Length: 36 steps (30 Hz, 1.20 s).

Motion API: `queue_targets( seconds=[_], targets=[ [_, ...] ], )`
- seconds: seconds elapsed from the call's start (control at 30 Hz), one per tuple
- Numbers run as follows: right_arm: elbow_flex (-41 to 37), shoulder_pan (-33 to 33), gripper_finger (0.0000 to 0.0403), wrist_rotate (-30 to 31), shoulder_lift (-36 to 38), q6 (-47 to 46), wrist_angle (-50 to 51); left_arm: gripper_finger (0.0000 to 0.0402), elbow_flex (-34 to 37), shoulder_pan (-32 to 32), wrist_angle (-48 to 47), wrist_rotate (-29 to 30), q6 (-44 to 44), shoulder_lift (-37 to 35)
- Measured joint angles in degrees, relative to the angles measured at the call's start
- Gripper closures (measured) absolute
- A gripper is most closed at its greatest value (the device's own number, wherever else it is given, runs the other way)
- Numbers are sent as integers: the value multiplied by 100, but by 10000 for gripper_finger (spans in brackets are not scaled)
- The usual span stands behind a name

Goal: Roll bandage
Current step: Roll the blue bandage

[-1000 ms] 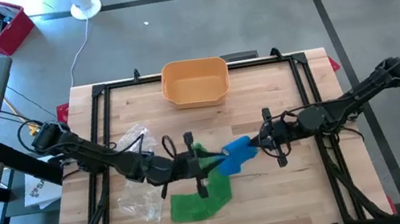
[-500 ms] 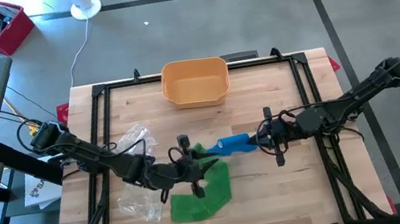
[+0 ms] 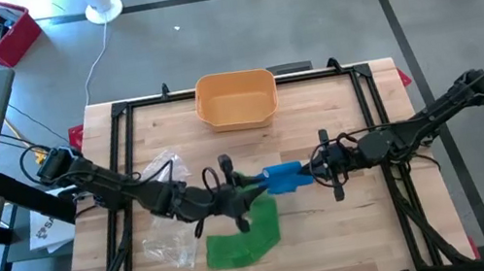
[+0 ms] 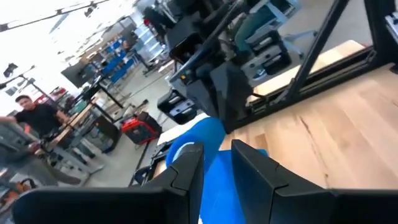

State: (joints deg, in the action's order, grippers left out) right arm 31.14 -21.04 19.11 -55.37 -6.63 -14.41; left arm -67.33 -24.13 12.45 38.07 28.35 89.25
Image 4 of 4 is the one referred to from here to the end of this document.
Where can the person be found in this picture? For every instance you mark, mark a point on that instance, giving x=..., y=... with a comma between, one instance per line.
x=40, y=119

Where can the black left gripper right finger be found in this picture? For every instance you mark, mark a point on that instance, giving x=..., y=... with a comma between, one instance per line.
x=264, y=193

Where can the blue storage bin shelf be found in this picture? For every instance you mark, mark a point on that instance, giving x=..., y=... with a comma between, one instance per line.
x=119, y=62

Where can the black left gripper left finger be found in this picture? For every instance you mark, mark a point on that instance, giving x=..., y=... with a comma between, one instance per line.
x=174, y=193

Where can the blue elastic bandage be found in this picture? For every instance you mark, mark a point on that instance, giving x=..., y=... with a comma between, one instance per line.
x=217, y=186

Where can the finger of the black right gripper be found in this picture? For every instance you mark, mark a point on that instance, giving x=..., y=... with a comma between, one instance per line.
x=202, y=99
x=231, y=93

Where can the red black power station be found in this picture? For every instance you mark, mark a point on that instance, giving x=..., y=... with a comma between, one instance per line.
x=138, y=130

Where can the wooden workbench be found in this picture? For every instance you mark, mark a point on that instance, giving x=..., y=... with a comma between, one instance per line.
x=73, y=121

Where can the black aluminium table frame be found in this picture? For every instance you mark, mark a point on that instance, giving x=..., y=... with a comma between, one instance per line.
x=312, y=53

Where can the office chair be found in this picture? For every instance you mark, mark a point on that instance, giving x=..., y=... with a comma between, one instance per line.
x=248, y=28

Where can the black computer monitor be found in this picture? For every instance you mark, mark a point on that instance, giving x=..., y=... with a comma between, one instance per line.
x=79, y=74

